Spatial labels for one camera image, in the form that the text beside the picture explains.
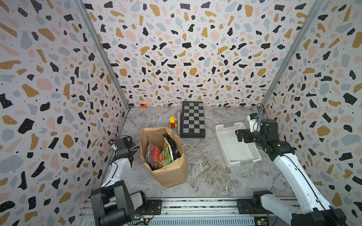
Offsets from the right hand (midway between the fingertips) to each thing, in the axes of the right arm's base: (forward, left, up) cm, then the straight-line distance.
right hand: (243, 129), depth 78 cm
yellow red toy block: (+21, +44, -18) cm, 52 cm away
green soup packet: (-16, +40, 0) cm, 43 cm away
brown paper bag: (-24, +35, -1) cm, 43 cm away
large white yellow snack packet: (-15, +44, -7) cm, 47 cm away
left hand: (-5, +67, -14) cm, 69 cm away
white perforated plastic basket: (-1, -1, -24) cm, 24 cm away
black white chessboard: (+24, +29, -20) cm, 42 cm away
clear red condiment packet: (-15, +48, -3) cm, 50 cm away
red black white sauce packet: (-14, +37, +2) cm, 40 cm away
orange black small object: (+41, +73, -22) cm, 86 cm away
